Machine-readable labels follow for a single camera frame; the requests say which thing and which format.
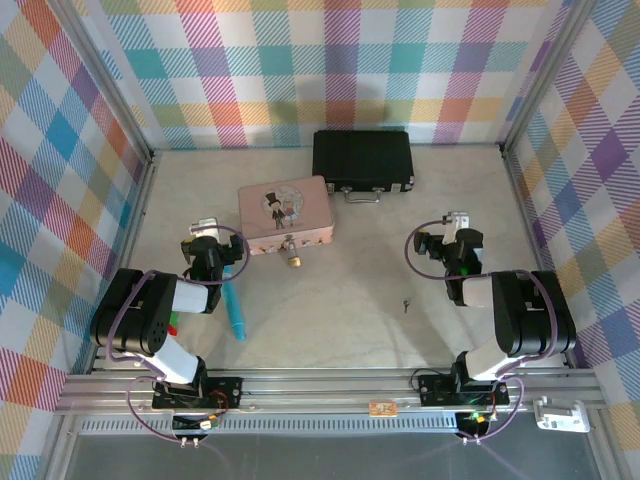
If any aluminium side rail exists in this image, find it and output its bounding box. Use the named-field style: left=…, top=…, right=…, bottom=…
left=501, top=144, right=576, bottom=371
left=85, top=149, right=160, bottom=376

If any black connector board yellow plug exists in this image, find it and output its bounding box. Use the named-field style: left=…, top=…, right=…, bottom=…
left=171, top=413, right=222, bottom=437

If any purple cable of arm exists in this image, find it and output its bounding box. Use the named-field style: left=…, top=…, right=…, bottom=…
left=405, top=219, right=560, bottom=444
left=102, top=224, right=250, bottom=444

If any pink tin box wedding couple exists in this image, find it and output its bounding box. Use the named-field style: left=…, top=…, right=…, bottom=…
left=237, top=174, right=335, bottom=256

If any white plastic bracket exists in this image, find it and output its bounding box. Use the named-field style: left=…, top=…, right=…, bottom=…
left=533, top=397, right=591, bottom=433

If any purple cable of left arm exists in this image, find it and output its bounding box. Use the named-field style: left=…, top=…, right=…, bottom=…
left=102, top=224, right=250, bottom=444

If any aluminium corner post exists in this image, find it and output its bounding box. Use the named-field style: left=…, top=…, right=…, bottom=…
left=47, top=0, right=157, bottom=162
left=498, top=0, right=591, bottom=154

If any teal marker pen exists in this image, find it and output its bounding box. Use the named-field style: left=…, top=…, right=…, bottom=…
left=222, top=264, right=248, bottom=342

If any aluminium frame rail long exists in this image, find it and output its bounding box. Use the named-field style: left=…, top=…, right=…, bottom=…
left=53, top=368, right=607, bottom=417

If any slotted grey cable duct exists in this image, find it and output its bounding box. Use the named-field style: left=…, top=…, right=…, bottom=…
left=78, top=417, right=474, bottom=436

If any black base plate right arm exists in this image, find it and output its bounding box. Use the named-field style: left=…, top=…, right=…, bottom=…
left=417, top=372, right=511, bottom=407

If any black base plate left arm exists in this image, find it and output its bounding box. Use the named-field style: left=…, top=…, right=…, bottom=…
left=151, top=375, right=245, bottom=411

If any small brass padlock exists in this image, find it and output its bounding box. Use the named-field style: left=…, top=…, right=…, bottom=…
left=282, top=234, right=304, bottom=270

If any black connector board green light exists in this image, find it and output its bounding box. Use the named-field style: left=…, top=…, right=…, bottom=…
left=455, top=410, right=492, bottom=437

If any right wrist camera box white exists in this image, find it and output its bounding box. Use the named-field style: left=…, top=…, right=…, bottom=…
left=443, top=211, right=472, bottom=244

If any black case with metal handle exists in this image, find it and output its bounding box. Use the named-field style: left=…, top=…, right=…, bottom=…
left=312, top=129, right=416, bottom=205

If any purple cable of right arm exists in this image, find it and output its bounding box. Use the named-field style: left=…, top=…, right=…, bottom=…
left=405, top=219, right=560, bottom=444

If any left wrist camera box silver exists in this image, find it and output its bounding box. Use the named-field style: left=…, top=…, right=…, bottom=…
left=188, top=216, right=221, bottom=240

